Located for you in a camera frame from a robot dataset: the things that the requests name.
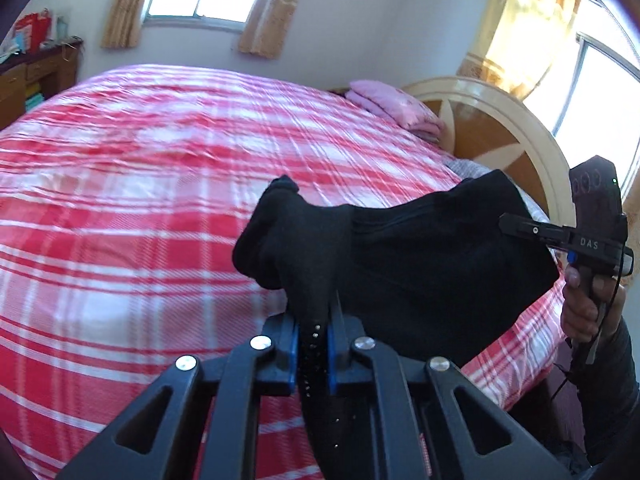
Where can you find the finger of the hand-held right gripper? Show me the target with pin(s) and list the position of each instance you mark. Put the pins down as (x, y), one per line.
(530, 230)

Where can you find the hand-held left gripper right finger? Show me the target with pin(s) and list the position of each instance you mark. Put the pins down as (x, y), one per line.
(332, 360)

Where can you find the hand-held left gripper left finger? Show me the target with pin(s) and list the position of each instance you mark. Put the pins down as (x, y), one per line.
(294, 355)

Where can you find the black pants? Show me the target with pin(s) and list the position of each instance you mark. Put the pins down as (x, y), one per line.
(425, 260)

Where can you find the person's right forearm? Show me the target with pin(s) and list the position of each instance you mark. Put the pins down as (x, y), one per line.
(615, 385)

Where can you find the person's right hand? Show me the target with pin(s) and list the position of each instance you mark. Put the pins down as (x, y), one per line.
(577, 310)

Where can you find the striped pillow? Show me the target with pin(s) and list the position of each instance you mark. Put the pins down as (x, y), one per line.
(465, 167)

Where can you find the cream wooden headboard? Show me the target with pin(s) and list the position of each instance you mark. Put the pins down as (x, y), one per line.
(500, 125)

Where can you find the beige patterned curtain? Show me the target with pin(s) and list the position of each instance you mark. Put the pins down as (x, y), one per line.
(520, 35)
(127, 5)
(265, 15)

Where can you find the pink folded pillow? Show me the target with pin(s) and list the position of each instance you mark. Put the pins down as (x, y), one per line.
(395, 105)

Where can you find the dark purple cloth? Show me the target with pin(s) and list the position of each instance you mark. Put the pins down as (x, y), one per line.
(565, 420)

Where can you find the red plaid bed sheet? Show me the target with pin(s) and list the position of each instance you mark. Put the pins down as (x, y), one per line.
(150, 185)

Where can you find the brown wooden cabinet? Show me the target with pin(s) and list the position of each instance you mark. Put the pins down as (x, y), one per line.
(50, 67)

